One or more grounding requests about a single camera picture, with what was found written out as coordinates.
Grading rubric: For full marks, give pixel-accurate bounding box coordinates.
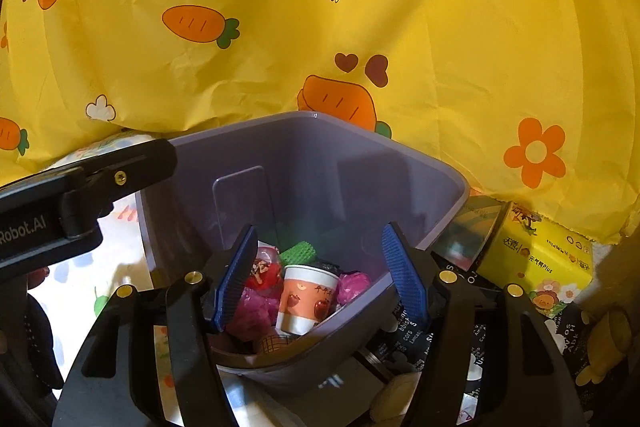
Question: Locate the orange fruit print paper cup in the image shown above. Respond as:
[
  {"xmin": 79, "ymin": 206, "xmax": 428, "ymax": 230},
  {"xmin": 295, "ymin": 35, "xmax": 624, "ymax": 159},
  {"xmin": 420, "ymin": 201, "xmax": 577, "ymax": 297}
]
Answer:
[{"xmin": 276, "ymin": 265, "xmax": 340, "ymax": 336}]

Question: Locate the green bubble wrap piece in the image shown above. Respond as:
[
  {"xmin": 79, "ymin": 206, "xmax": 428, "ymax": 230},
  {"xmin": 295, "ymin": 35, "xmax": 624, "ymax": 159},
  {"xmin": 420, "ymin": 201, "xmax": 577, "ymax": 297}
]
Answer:
[{"xmin": 280, "ymin": 241, "xmax": 317, "ymax": 267}]

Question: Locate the grey plastic trash bin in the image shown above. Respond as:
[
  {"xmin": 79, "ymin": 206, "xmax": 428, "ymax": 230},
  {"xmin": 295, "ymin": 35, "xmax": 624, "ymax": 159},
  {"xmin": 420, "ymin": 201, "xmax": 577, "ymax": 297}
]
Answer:
[{"xmin": 137, "ymin": 112, "xmax": 469, "ymax": 395}]

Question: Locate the floral plastic-covered bed sheet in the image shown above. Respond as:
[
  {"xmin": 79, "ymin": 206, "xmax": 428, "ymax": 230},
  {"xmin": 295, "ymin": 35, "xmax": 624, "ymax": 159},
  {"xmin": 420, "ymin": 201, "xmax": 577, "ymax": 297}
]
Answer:
[{"xmin": 30, "ymin": 131, "xmax": 281, "ymax": 426}]

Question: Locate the yellow duck plush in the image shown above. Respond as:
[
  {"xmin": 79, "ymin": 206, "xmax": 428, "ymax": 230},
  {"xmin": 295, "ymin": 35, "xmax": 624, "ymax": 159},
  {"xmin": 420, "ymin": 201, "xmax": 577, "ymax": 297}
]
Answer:
[{"xmin": 369, "ymin": 373, "xmax": 422, "ymax": 427}]

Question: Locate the crumpled pink plastic bag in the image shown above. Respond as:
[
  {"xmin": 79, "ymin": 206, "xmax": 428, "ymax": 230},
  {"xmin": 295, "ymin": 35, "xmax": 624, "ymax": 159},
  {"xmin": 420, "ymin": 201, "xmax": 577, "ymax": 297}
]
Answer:
[{"xmin": 224, "ymin": 287, "xmax": 280, "ymax": 343}]

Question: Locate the yellow tissue box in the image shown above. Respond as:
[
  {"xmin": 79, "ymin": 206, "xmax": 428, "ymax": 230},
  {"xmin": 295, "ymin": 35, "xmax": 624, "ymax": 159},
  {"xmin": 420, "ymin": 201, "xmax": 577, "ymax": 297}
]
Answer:
[{"xmin": 476, "ymin": 202, "xmax": 594, "ymax": 319}]

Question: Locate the red snack wrapper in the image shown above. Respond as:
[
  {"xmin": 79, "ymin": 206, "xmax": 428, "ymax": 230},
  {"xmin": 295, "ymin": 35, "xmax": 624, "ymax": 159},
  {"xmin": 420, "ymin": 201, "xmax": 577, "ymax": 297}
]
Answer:
[{"xmin": 245, "ymin": 241, "xmax": 282, "ymax": 294}]

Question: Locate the yellow carrot print curtain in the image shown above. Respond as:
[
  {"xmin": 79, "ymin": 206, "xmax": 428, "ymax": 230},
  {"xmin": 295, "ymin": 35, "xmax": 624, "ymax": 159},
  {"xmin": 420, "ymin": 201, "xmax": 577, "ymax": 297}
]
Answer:
[{"xmin": 1, "ymin": 0, "xmax": 639, "ymax": 243}]

